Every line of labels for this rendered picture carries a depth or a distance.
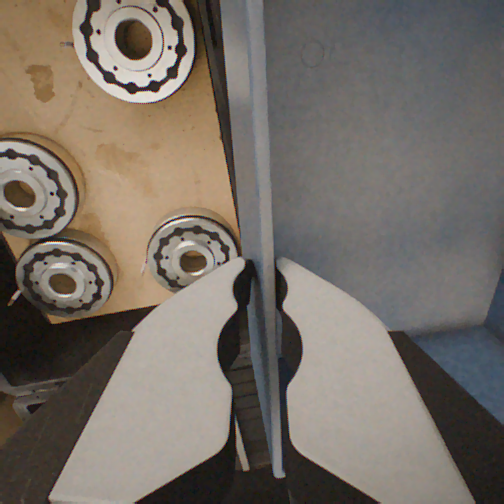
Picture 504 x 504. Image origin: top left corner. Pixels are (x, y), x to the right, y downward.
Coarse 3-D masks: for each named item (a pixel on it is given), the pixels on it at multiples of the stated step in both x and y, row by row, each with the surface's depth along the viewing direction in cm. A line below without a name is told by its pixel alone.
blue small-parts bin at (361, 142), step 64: (256, 0) 7; (320, 0) 13; (384, 0) 13; (448, 0) 14; (256, 64) 8; (320, 64) 14; (384, 64) 14; (448, 64) 15; (256, 128) 9; (320, 128) 15; (384, 128) 16; (448, 128) 16; (256, 192) 9; (320, 192) 17; (384, 192) 17; (448, 192) 18; (256, 256) 11; (320, 256) 18; (384, 256) 19; (448, 256) 20; (256, 320) 14; (384, 320) 21; (448, 320) 22; (256, 384) 20
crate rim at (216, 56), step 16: (208, 0) 25; (208, 16) 26; (208, 32) 25; (208, 48) 25; (224, 64) 26; (224, 80) 27; (224, 96) 27; (224, 112) 28; (224, 128) 28; (240, 352) 40; (0, 368) 37; (0, 384) 38; (16, 384) 39; (32, 384) 39; (48, 384) 39
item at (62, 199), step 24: (0, 144) 33; (24, 144) 33; (0, 168) 35; (24, 168) 34; (48, 168) 35; (48, 192) 36; (72, 192) 36; (0, 216) 36; (48, 216) 37; (72, 216) 38
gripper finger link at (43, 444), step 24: (120, 336) 9; (96, 360) 8; (72, 384) 7; (96, 384) 7; (48, 408) 7; (72, 408) 7; (24, 432) 6; (48, 432) 6; (72, 432) 6; (0, 456) 6; (24, 456) 6; (48, 456) 6; (0, 480) 6; (24, 480) 6; (48, 480) 6
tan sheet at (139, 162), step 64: (0, 0) 31; (64, 0) 31; (192, 0) 32; (0, 64) 33; (64, 64) 33; (0, 128) 35; (64, 128) 36; (128, 128) 37; (192, 128) 37; (128, 192) 40; (192, 192) 41; (128, 256) 44; (192, 256) 45; (64, 320) 47
